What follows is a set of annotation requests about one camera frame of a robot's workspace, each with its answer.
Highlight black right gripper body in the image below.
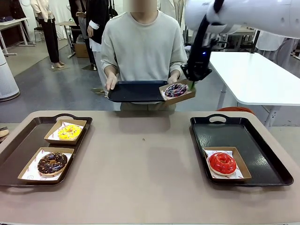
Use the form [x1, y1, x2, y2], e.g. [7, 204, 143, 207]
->
[181, 22, 213, 82]

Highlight white hanging garment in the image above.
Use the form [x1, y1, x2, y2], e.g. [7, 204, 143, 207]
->
[255, 30, 293, 51]

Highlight small grey side table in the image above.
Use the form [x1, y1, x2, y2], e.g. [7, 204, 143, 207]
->
[55, 20, 78, 59]

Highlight black stand pole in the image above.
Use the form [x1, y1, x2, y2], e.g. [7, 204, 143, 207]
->
[249, 30, 261, 54]

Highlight brown plastic tray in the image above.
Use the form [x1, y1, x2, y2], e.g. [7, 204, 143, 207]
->
[0, 113, 93, 188]

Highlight yellow glazed donut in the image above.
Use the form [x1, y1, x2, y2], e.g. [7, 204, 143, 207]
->
[57, 125, 83, 141]

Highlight purple sprinkled donut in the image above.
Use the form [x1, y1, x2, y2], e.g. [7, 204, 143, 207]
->
[164, 83, 189, 98]

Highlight grey workbench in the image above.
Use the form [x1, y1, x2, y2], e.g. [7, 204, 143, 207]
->
[221, 27, 256, 52]

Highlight white desk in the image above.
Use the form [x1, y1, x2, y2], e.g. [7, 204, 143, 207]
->
[0, 17, 31, 57]

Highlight person's right forearm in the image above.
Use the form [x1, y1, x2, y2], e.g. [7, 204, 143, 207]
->
[100, 58, 117, 78]

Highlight brown cardboard food box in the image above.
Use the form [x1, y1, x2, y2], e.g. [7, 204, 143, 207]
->
[17, 147, 75, 184]
[202, 146, 252, 185]
[44, 119, 88, 144]
[158, 79, 196, 105]

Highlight person's right hand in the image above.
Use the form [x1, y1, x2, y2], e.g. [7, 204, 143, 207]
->
[104, 73, 118, 92]

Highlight chocolate nut donut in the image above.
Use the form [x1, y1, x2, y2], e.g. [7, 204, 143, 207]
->
[37, 151, 69, 177]

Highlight person's left hand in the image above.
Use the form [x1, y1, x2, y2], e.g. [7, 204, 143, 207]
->
[167, 74, 181, 85]

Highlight white cylindrical pedestal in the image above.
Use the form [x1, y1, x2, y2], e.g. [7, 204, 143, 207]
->
[0, 48, 21, 102]

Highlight person in beige sweatshirt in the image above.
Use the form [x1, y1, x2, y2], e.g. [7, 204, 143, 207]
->
[100, 0, 188, 112]

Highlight white table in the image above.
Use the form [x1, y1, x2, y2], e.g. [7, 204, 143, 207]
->
[208, 52, 300, 128]

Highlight person's left forearm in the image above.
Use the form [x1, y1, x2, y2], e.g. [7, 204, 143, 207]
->
[169, 60, 188, 79]

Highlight dark navy serving tray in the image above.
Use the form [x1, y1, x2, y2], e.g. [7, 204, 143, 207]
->
[107, 80, 170, 103]

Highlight cardboard carton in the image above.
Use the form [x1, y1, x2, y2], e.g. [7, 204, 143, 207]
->
[74, 41, 90, 58]

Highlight person in cream jacket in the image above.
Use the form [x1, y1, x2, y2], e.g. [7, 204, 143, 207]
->
[157, 0, 188, 24]

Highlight black tray with handles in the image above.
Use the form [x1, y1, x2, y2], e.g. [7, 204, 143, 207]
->
[189, 114, 294, 188]

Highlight orange stool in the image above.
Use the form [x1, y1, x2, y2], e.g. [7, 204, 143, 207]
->
[217, 106, 256, 116]

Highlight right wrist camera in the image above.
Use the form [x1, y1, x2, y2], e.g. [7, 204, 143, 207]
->
[203, 32, 227, 51]

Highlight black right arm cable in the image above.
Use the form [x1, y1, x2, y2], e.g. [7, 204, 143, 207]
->
[196, 0, 226, 31]

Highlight figure in black cardigan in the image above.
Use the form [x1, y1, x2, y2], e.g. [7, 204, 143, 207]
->
[85, 0, 111, 71]

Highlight red glazed donut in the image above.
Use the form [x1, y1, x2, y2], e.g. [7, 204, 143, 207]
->
[208, 151, 237, 176]

